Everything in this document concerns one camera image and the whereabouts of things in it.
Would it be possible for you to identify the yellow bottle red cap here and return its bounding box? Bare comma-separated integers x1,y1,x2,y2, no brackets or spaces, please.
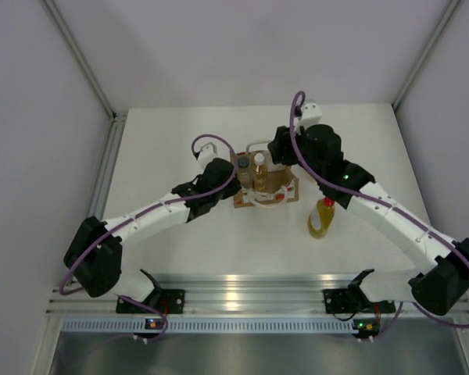
307,197,335,239

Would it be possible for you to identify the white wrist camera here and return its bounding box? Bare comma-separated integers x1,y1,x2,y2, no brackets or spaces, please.
297,102,323,128
195,142,217,165

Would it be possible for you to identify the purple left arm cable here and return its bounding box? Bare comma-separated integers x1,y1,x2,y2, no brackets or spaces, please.
59,134,242,345

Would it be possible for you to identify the amber bottle white cap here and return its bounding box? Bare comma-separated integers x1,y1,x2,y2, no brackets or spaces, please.
253,153,267,191
303,170,316,184

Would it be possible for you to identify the aluminium frame post left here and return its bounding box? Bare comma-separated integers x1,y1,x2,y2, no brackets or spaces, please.
39,0,115,120

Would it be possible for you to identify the aluminium frame post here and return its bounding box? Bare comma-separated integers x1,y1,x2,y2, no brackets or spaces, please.
391,0,465,113
39,0,115,120

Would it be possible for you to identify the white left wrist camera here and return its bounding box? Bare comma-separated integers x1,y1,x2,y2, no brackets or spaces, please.
195,142,217,165

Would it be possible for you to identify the clear bottle grey cap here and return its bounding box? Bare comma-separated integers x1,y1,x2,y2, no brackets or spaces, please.
237,155,253,189

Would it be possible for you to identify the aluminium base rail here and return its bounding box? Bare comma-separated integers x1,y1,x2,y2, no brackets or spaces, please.
46,273,469,318

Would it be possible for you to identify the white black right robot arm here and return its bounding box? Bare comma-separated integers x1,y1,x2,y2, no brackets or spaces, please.
268,125,469,316

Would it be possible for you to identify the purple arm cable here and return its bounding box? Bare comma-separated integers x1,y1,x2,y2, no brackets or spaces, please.
289,91,469,345
59,134,242,345

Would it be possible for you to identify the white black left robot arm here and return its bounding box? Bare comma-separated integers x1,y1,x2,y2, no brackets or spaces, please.
63,158,241,313

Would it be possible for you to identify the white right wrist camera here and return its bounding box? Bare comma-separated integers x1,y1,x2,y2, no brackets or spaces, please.
297,102,323,128

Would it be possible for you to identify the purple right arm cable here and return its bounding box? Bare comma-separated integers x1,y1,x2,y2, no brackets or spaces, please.
289,91,469,345

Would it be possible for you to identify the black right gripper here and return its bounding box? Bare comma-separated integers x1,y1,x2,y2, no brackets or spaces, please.
269,121,324,181

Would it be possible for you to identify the aluminium frame post right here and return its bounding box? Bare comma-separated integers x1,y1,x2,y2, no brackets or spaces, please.
391,0,465,113

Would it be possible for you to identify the burlap watermelon print bag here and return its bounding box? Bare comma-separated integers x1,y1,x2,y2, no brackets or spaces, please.
230,140,299,209

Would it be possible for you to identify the white slotted cable duct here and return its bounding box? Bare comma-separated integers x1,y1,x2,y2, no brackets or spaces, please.
61,317,358,334

